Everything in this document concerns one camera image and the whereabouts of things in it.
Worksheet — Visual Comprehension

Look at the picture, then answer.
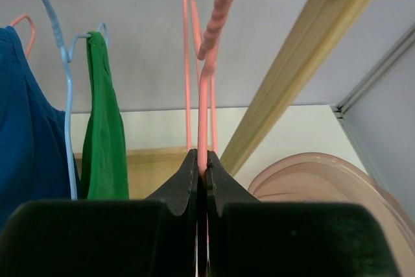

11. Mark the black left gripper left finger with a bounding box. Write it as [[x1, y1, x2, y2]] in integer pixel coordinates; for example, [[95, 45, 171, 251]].
[[145, 149, 198, 216]]

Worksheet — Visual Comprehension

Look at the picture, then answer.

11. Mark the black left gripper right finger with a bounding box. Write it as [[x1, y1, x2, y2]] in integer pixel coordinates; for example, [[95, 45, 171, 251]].
[[206, 151, 259, 219]]

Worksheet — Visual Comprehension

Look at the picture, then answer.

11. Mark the green tank top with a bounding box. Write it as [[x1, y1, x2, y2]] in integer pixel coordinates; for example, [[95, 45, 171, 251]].
[[80, 31, 129, 200]]

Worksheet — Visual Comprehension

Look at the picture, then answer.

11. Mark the light blue wire hanger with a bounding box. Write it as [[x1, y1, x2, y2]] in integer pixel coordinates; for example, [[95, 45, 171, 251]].
[[27, 0, 110, 200]]

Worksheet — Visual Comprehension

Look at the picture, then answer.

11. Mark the pink wire hanger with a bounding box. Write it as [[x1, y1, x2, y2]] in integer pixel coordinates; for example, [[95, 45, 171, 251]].
[[182, 0, 218, 152]]

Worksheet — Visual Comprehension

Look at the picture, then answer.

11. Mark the blue tank top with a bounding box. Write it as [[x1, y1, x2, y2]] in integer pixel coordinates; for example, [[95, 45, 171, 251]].
[[1, 26, 71, 226]]

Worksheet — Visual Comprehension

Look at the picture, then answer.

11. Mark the pink hanger under blue top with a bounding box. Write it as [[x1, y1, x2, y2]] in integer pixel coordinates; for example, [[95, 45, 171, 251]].
[[9, 14, 36, 59]]

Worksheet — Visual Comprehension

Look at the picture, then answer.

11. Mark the pink translucent plastic basin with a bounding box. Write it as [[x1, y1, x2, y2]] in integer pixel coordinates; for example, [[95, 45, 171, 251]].
[[248, 152, 414, 276]]

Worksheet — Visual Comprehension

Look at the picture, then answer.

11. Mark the wooden clothes rack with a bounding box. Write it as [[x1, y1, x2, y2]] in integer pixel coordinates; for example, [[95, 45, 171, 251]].
[[0, 0, 395, 200]]

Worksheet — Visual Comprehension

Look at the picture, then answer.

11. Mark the aluminium frame post right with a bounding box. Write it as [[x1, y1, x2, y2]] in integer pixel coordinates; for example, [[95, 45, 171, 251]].
[[331, 23, 414, 184]]

